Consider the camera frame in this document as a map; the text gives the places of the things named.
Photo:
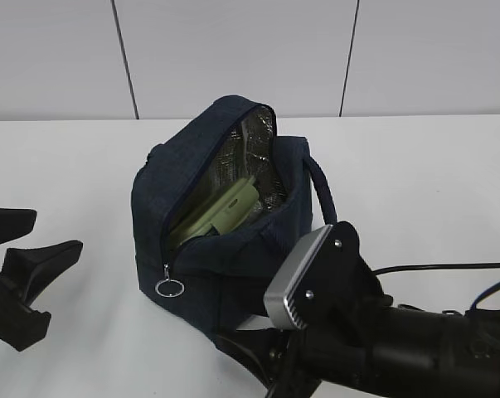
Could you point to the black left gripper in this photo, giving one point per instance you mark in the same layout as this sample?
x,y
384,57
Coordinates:
x,y
26,274

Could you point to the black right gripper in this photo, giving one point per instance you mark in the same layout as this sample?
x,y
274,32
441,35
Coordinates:
x,y
318,339

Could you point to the dark blue lunch bag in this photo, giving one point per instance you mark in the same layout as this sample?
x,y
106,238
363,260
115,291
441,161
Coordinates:
x,y
216,282

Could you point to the green lid glass container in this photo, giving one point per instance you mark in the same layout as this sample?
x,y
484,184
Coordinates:
x,y
219,214

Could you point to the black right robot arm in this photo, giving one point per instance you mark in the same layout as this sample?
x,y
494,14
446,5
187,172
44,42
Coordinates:
x,y
424,354

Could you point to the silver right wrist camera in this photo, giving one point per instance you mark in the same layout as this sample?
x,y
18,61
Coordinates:
x,y
317,278

